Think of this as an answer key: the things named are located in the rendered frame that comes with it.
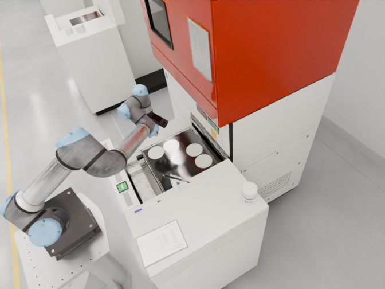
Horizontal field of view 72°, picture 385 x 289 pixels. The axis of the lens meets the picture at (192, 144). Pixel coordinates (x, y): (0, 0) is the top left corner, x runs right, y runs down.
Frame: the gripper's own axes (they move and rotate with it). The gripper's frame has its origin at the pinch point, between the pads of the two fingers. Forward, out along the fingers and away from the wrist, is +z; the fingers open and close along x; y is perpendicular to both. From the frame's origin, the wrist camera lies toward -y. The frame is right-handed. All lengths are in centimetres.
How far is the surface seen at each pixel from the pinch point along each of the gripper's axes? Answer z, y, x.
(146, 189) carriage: 10.9, -2.8, 31.4
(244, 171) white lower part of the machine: 24, -53, 0
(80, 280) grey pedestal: 97, 58, 74
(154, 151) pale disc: 9.1, 1.8, 6.1
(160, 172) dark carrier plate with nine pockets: 9.0, -7.4, 20.3
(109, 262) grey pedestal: 59, 23, 64
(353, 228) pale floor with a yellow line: 98, -139, -15
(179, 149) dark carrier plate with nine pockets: 9.1, -13.3, 1.4
